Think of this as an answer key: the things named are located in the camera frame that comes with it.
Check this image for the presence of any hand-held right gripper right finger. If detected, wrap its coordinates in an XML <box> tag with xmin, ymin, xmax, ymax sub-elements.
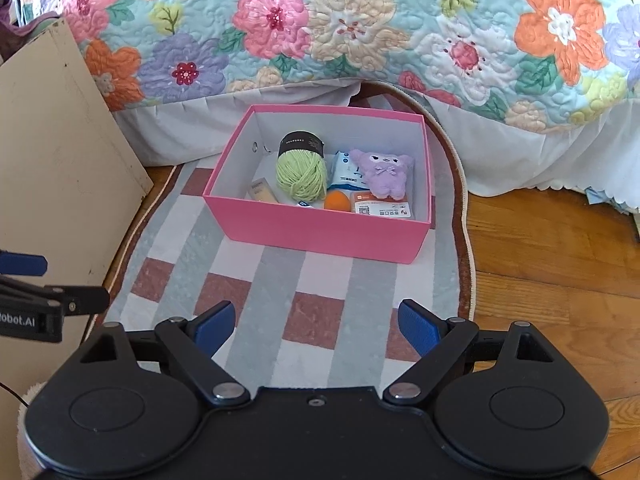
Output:
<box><xmin>382</xmin><ymin>298</ymin><xmax>556</xmax><ymax>404</ymax></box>

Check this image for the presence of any green yarn ball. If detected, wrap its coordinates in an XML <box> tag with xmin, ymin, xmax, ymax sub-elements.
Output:
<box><xmin>276</xmin><ymin>131</ymin><xmax>328</xmax><ymax>202</ymax></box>

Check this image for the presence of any pink cardboard box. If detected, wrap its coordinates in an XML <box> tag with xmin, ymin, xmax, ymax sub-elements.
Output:
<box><xmin>202</xmin><ymin>105</ymin><xmax>432</xmax><ymax>264</ymax></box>

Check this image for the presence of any striped checked rug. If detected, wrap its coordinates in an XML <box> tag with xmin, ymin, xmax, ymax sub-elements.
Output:
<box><xmin>85</xmin><ymin>82</ymin><xmax>473</xmax><ymax>391</ymax></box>

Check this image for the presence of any black cable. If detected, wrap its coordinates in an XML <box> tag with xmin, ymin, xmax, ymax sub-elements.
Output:
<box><xmin>0</xmin><ymin>381</ymin><xmax>28</xmax><ymax>407</ymax></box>

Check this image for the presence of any purple plush toy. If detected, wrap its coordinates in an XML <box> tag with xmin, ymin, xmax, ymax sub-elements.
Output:
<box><xmin>348</xmin><ymin>148</ymin><xmax>416</xmax><ymax>200</ymax></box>

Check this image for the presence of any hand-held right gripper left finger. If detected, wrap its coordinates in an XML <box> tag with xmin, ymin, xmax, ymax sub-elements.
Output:
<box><xmin>80</xmin><ymin>300</ymin><xmax>251</xmax><ymax>406</ymax></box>

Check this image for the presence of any blue wet wipes pack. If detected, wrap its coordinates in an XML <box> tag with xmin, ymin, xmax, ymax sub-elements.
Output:
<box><xmin>327</xmin><ymin>150</ymin><xmax>373</xmax><ymax>193</ymax></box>

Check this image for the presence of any clear orange floss case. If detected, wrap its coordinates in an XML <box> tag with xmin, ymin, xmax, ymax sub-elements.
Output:
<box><xmin>350</xmin><ymin>190</ymin><xmax>416</xmax><ymax>221</ymax></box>

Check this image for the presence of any floral quilt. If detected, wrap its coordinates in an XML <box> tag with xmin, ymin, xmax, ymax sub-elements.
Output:
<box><xmin>30</xmin><ymin>0</ymin><xmax>640</xmax><ymax>134</ymax></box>

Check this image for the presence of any orange makeup sponge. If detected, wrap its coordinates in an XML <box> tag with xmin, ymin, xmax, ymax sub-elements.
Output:
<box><xmin>324</xmin><ymin>190</ymin><xmax>352</xmax><ymax>212</ymax></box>

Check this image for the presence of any beige gold cosmetic bottle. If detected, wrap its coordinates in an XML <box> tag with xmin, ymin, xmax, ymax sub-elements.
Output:
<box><xmin>247</xmin><ymin>177</ymin><xmax>281</xmax><ymax>205</ymax></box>

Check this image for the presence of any white bed skirt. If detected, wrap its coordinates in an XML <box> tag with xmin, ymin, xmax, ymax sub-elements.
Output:
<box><xmin>112</xmin><ymin>80</ymin><xmax>640</xmax><ymax>200</ymax></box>

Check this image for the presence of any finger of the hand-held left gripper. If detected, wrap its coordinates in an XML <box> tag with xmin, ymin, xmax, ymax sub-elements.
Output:
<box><xmin>0</xmin><ymin>285</ymin><xmax>111</xmax><ymax>317</ymax></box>
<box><xmin>0</xmin><ymin>252</ymin><xmax>49</xmax><ymax>277</ymax></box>

